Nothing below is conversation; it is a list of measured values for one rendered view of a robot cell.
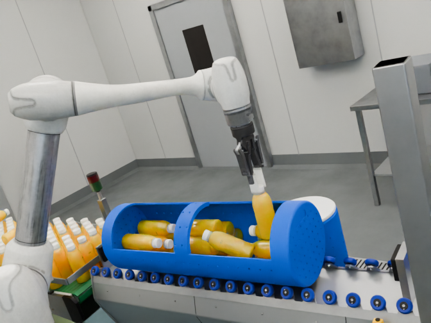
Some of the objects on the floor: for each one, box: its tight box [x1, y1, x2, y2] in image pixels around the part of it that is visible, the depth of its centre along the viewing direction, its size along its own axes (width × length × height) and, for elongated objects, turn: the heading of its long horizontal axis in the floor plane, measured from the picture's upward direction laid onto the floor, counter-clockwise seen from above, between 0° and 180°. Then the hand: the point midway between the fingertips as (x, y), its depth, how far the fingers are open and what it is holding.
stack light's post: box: [97, 198, 111, 221], centre depth 284 cm, size 4×4×110 cm
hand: (256, 181), depth 158 cm, fingers closed on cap, 4 cm apart
